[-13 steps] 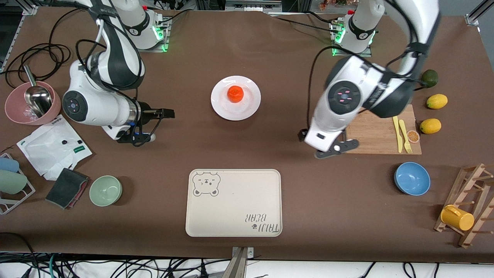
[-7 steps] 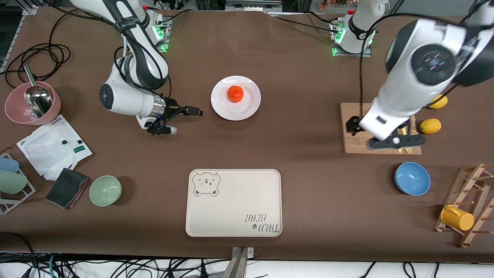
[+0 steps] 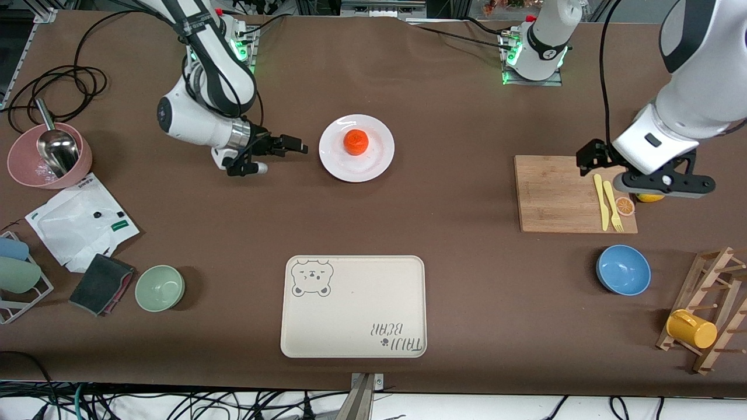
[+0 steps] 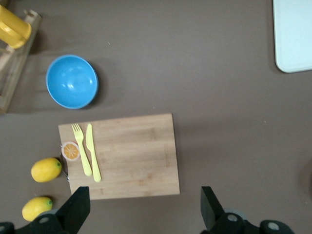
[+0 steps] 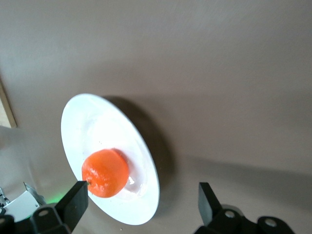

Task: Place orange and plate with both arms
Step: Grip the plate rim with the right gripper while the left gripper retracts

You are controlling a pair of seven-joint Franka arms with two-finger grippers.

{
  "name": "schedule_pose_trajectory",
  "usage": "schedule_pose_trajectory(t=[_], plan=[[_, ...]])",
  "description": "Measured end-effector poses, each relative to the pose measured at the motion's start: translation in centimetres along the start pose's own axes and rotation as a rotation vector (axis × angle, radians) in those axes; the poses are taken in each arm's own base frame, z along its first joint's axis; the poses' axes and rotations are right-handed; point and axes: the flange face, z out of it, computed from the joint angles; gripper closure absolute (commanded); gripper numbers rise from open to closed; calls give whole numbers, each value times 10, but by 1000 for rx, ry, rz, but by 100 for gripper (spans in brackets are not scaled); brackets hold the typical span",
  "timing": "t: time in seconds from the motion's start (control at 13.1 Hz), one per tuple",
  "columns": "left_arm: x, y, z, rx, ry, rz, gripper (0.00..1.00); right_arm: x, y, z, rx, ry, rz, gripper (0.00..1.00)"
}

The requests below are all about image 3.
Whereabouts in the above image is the orange mandarin fruit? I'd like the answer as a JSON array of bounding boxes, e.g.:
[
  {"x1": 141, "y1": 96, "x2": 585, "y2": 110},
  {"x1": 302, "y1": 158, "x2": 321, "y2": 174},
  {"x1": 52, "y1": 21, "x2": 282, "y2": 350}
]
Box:
[{"x1": 343, "y1": 129, "x2": 369, "y2": 156}]

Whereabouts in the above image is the white round plate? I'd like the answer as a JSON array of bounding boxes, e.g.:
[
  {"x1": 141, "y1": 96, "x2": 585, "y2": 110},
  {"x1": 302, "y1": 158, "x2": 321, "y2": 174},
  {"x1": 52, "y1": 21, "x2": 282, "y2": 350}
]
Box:
[{"x1": 319, "y1": 114, "x2": 395, "y2": 183}]

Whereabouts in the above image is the yellow plastic knife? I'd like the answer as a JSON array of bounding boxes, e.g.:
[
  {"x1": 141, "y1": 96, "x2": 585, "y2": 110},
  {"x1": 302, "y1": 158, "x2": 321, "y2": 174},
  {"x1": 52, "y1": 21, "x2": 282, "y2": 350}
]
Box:
[{"x1": 594, "y1": 173, "x2": 610, "y2": 232}]

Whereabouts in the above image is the wooden cutting board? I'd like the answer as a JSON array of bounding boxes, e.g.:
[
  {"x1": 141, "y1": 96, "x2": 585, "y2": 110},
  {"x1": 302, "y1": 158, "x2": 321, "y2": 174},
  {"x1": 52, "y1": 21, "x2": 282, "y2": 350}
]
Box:
[{"x1": 514, "y1": 155, "x2": 638, "y2": 235}]

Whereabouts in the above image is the yellow plastic fork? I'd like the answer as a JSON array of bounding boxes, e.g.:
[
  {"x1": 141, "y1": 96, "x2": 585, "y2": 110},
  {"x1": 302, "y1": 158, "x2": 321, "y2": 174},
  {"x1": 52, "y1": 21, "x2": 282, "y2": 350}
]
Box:
[{"x1": 602, "y1": 180, "x2": 624, "y2": 233}]

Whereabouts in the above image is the blue bowl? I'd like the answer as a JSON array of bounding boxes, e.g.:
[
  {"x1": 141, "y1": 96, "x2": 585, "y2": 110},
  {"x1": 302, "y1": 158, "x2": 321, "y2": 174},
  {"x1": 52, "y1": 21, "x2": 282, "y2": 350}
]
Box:
[{"x1": 596, "y1": 244, "x2": 652, "y2": 296}]

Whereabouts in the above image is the wooden mug rack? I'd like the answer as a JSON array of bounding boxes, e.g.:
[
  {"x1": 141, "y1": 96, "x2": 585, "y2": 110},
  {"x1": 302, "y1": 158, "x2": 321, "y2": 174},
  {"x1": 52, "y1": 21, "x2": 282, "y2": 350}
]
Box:
[{"x1": 656, "y1": 247, "x2": 747, "y2": 375}]

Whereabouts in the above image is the cream bear print tray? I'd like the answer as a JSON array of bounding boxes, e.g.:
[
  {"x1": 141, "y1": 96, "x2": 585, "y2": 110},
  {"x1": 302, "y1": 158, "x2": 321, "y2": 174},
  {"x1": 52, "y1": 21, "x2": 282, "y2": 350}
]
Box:
[{"x1": 280, "y1": 255, "x2": 428, "y2": 359}]

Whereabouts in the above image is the pale green bowl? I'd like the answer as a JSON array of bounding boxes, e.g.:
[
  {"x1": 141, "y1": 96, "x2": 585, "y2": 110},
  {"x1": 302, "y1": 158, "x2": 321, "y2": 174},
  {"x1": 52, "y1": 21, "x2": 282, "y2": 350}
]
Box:
[{"x1": 135, "y1": 265, "x2": 186, "y2": 313}]

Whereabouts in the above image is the yellow mug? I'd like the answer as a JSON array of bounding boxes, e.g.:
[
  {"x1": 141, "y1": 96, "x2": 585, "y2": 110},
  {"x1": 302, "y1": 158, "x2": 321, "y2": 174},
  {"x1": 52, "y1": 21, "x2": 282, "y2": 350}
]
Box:
[{"x1": 666, "y1": 309, "x2": 718, "y2": 349}]

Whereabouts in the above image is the white plastic bag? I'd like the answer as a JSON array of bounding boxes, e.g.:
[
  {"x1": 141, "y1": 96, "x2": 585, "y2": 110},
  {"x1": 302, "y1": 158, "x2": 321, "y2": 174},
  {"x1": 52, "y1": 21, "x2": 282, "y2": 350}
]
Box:
[{"x1": 25, "y1": 173, "x2": 141, "y2": 274}]

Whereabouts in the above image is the metal scoop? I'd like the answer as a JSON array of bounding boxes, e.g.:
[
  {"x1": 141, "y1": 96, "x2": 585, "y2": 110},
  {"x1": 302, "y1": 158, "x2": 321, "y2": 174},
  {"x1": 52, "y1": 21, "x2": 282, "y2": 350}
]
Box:
[{"x1": 34, "y1": 98, "x2": 80, "y2": 179}]

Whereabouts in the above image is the dark grey folded cloth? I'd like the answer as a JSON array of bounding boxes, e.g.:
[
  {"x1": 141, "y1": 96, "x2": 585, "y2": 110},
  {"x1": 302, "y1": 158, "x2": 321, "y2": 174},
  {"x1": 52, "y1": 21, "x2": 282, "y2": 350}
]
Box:
[{"x1": 69, "y1": 253, "x2": 135, "y2": 317}]

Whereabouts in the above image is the pink bowl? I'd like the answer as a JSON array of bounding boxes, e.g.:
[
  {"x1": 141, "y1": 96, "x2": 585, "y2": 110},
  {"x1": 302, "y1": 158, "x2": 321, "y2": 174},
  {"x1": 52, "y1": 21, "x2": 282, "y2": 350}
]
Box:
[{"x1": 6, "y1": 122, "x2": 93, "y2": 190}]

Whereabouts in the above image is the light blue cup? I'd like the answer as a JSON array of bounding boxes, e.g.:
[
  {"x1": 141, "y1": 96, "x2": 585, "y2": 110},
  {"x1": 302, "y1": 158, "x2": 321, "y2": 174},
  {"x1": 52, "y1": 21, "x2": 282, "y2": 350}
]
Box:
[{"x1": 0, "y1": 237, "x2": 30, "y2": 262}]

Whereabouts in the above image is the pale green cup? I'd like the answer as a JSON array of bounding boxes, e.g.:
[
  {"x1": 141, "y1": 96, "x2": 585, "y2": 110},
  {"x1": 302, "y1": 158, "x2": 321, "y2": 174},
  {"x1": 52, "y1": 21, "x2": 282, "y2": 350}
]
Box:
[{"x1": 0, "y1": 257, "x2": 43, "y2": 294}]

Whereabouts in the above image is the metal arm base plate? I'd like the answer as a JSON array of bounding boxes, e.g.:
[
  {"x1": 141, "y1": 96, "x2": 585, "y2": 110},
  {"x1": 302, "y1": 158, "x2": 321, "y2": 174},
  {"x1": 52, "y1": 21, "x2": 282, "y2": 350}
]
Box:
[
  {"x1": 501, "y1": 29, "x2": 564, "y2": 87},
  {"x1": 231, "y1": 26, "x2": 258, "y2": 76}
]

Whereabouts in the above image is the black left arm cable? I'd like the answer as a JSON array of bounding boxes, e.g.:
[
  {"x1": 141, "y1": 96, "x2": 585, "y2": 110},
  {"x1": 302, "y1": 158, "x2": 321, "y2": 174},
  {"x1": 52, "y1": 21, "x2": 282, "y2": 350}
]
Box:
[{"x1": 599, "y1": 0, "x2": 620, "y2": 146}]

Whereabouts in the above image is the coiled black cable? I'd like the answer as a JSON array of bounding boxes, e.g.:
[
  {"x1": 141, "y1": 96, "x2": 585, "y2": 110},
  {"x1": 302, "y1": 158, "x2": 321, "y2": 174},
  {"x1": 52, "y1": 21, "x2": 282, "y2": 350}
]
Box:
[{"x1": 3, "y1": 9, "x2": 146, "y2": 132}]

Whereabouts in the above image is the white wire cup rack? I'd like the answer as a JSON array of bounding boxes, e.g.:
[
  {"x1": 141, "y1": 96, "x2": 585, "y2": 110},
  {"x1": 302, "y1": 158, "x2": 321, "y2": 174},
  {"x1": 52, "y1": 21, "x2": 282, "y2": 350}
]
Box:
[{"x1": 0, "y1": 231, "x2": 54, "y2": 325}]

